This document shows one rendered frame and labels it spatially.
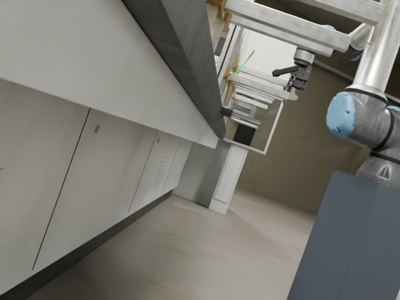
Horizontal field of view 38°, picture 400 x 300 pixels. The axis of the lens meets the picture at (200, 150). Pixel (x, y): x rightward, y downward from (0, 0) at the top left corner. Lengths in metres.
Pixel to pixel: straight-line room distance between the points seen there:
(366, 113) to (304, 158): 9.32
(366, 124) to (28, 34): 1.75
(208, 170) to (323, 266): 3.31
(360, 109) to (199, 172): 3.42
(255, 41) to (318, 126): 6.30
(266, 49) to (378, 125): 3.27
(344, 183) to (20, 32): 1.85
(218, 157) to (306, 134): 6.09
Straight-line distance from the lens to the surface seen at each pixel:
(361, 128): 2.04
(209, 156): 5.32
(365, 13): 0.98
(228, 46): 2.15
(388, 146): 2.12
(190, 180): 5.33
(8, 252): 1.20
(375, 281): 2.12
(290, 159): 11.17
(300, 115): 11.17
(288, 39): 1.46
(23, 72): 0.38
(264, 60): 5.24
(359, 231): 2.02
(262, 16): 1.21
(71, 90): 0.48
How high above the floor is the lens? 0.52
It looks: 1 degrees down
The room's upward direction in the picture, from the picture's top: 20 degrees clockwise
